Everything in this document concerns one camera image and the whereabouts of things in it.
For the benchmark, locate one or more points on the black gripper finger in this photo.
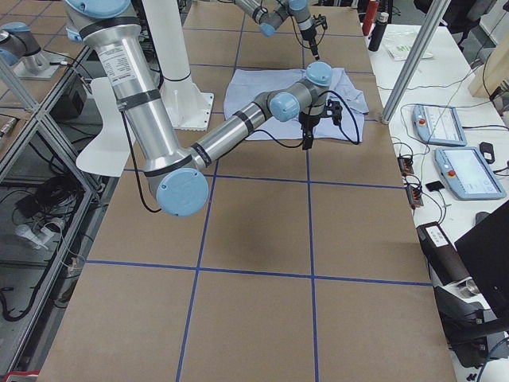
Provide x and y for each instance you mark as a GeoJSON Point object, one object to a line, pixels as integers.
{"type": "Point", "coordinates": [307, 138]}
{"type": "Point", "coordinates": [314, 49]}

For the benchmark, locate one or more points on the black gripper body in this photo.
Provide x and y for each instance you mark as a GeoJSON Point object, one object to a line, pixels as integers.
{"type": "Point", "coordinates": [308, 119]}
{"type": "Point", "coordinates": [309, 36]}

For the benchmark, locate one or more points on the light blue striped shirt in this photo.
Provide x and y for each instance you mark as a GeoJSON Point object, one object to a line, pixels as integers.
{"type": "Point", "coordinates": [245, 85]}

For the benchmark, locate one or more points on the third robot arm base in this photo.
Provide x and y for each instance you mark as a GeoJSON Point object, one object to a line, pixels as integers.
{"type": "Point", "coordinates": [21, 51]}

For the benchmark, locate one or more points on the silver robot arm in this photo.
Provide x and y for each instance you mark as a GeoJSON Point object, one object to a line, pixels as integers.
{"type": "Point", "coordinates": [172, 171]}
{"type": "Point", "coordinates": [269, 21]}

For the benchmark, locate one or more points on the red cylinder bottle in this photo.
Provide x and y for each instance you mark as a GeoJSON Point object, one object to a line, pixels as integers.
{"type": "Point", "coordinates": [369, 17]}

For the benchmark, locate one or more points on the black water bottle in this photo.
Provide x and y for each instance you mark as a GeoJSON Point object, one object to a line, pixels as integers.
{"type": "Point", "coordinates": [378, 31]}

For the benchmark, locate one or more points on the plastic bag green lettering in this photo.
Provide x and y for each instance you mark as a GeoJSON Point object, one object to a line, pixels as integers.
{"type": "Point", "coordinates": [399, 44]}

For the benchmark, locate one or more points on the far teach pendant tablet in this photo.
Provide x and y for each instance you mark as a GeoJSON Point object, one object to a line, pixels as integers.
{"type": "Point", "coordinates": [438, 125]}

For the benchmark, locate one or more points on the teach pendant tablet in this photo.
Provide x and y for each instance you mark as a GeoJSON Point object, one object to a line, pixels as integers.
{"type": "Point", "coordinates": [467, 174]}
{"type": "Point", "coordinates": [438, 125]}

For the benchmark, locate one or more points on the brown paper table cover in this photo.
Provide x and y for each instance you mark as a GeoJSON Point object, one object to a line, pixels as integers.
{"type": "Point", "coordinates": [302, 266]}

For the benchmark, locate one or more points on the near teach pendant tablet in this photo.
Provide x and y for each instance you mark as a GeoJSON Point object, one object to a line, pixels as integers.
{"type": "Point", "coordinates": [467, 174]}

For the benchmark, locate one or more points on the black monitor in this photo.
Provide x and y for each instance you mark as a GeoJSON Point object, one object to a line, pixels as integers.
{"type": "Point", "coordinates": [484, 252]}

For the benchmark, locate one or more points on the white central pedestal column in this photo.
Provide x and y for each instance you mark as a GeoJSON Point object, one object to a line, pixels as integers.
{"type": "Point", "coordinates": [188, 107]}

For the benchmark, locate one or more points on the aluminium frame post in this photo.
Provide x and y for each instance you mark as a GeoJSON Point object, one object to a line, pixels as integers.
{"type": "Point", "coordinates": [425, 34]}

